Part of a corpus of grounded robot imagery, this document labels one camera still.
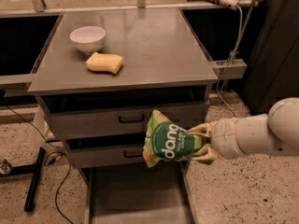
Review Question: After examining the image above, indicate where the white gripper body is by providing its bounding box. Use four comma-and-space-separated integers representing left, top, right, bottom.
210, 118, 246, 159

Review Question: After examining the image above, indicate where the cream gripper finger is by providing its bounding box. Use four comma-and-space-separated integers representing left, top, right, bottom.
187, 121, 216, 137
192, 144, 219, 163

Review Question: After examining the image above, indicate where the green rice chip bag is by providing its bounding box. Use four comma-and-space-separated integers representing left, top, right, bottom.
142, 110, 213, 168

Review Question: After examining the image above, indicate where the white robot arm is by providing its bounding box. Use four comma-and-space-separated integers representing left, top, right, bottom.
188, 97, 299, 161

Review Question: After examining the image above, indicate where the bottom open grey drawer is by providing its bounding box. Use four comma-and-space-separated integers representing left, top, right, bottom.
84, 162, 199, 224

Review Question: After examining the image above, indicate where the top grey drawer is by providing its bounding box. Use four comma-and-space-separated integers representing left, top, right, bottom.
45, 102, 209, 140

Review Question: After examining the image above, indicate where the grey drawer cabinet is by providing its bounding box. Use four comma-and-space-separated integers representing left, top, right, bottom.
27, 7, 219, 224

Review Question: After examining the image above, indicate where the middle grey drawer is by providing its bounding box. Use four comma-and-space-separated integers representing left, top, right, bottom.
64, 137, 143, 169

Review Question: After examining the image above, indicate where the dark cabinet at right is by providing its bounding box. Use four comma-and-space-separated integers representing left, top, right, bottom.
241, 0, 299, 113

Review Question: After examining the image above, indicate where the yellow sponge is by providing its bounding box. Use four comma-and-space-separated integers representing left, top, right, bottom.
86, 52, 123, 75

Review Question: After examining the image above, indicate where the white ceramic bowl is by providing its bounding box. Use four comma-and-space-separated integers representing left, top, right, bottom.
69, 26, 107, 53

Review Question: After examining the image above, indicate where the black metal stand leg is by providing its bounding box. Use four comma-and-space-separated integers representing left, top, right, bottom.
0, 147, 46, 212

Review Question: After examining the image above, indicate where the small object on floor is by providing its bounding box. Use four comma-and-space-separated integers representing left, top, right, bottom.
0, 156, 13, 175

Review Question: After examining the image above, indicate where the grey side rail bracket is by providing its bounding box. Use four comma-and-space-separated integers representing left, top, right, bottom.
209, 59, 247, 80

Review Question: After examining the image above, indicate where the white hanging cable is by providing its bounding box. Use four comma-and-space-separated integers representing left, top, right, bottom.
214, 5, 245, 117

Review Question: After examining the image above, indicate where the black floor cable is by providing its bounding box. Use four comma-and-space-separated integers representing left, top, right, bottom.
6, 105, 76, 224

